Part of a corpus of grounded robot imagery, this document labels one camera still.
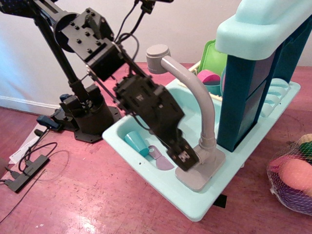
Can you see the pink plastic bowl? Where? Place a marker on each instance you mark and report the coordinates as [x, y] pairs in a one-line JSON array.
[[207, 76]]

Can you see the grey toy faucet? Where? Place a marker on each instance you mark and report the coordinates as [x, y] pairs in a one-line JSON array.
[[211, 159]]

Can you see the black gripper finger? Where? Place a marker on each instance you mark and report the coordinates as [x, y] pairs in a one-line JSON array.
[[193, 158], [180, 159]]

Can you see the mesh bag of toys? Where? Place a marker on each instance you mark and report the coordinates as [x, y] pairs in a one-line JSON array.
[[290, 175]]

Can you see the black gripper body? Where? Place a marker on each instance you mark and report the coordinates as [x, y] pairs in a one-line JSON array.
[[161, 113]]

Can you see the purple toy spatula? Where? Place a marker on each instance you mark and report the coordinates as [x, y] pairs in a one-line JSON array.
[[162, 163]]

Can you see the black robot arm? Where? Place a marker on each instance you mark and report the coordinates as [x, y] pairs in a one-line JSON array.
[[88, 53]]

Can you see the white paper sheet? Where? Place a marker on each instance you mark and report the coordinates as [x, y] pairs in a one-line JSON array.
[[32, 137]]

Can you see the black usb hub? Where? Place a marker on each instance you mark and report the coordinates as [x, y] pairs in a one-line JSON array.
[[22, 179]]

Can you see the mint toy sink basin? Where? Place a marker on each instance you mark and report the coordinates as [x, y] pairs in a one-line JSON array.
[[194, 205]]

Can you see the teal and mint shelf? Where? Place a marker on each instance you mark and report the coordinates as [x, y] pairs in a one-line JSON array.
[[262, 39]]

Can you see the blue black clamp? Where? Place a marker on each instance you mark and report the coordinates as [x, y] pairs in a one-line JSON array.
[[47, 122]]

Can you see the black tape piece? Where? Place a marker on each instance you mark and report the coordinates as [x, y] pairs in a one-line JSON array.
[[221, 201]]

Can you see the green plastic plate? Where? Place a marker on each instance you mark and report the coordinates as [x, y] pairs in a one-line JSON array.
[[212, 59]]

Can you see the teal plastic cup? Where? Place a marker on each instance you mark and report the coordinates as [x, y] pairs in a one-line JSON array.
[[134, 140]]

